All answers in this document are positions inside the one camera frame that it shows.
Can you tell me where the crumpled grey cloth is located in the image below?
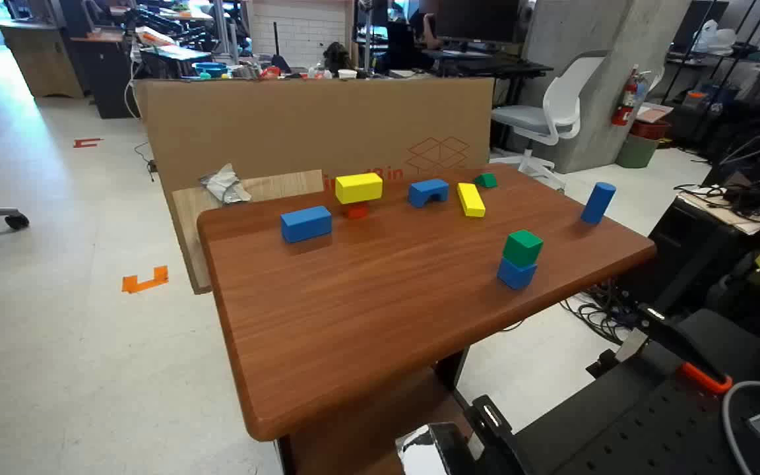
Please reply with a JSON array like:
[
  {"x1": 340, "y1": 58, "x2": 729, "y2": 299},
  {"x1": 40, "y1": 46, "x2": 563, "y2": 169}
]
[{"x1": 201, "y1": 165, "x2": 250, "y2": 206}]

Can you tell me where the green cube block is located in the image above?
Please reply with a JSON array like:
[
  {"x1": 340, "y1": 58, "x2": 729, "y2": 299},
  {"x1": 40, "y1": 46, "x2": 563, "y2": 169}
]
[{"x1": 501, "y1": 231, "x2": 543, "y2": 268}]

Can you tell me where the blue rectangular block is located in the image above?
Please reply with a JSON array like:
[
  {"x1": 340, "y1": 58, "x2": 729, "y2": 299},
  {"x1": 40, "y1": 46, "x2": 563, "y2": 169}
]
[{"x1": 280, "y1": 206, "x2": 332, "y2": 244}]

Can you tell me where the orange handled tool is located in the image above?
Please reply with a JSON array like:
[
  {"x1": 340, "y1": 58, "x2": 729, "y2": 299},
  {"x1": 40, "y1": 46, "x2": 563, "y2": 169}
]
[{"x1": 679, "y1": 363, "x2": 734, "y2": 397}]

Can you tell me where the blue arch block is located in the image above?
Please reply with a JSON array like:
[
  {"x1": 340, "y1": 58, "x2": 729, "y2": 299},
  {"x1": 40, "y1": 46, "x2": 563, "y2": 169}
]
[{"x1": 410, "y1": 180, "x2": 449, "y2": 209}]

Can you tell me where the grey cable loop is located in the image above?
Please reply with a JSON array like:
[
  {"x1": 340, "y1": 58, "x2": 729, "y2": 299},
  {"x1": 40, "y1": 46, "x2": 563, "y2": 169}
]
[{"x1": 717, "y1": 377, "x2": 760, "y2": 475}]

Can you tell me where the blue cube under green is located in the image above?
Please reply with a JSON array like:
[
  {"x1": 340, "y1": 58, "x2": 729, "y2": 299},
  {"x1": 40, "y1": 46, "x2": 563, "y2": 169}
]
[{"x1": 497, "y1": 258, "x2": 536, "y2": 291}]

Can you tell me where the small green block back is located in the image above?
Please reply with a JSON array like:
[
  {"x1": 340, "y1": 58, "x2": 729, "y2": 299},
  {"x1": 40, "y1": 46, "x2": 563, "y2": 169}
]
[{"x1": 474, "y1": 171, "x2": 498, "y2": 191}]

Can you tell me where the green bucket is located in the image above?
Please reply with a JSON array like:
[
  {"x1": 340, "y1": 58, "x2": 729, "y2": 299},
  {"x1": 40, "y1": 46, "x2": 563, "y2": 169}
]
[{"x1": 615, "y1": 136, "x2": 658, "y2": 169}]

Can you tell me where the red block under yellow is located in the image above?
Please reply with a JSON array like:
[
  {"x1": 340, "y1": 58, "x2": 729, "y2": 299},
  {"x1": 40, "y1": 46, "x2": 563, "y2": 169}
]
[{"x1": 342, "y1": 204, "x2": 373, "y2": 219}]

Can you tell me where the yellow rectangular block on red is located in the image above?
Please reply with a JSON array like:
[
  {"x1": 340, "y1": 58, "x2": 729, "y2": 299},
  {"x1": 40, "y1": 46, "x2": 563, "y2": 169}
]
[{"x1": 334, "y1": 171, "x2": 383, "y2": 206}]

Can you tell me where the large cardboard sheet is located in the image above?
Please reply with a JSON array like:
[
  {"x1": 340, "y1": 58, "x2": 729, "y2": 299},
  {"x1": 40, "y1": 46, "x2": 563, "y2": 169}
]
[{"x1": 134, "y1": 79, "x2": 494, "y2": 191}]

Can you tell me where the blue cylinder block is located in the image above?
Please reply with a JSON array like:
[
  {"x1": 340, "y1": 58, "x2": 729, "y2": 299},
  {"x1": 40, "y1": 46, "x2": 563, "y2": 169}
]
[{"x1": 580, "y1": 182, "x2": 615, "y2": 224}]

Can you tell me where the yellow long block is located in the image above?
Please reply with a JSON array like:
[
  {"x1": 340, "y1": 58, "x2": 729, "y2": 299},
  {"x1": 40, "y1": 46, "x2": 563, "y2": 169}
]
[{"x1": 456, "y1": 182, "x2": 486, "y2": 219}]

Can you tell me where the white office chair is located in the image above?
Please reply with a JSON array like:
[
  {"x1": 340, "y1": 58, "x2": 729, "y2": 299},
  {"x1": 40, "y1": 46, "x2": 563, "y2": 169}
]
[{"x1": 490, "y1": 56, "x2": 601, "y2": 146}]

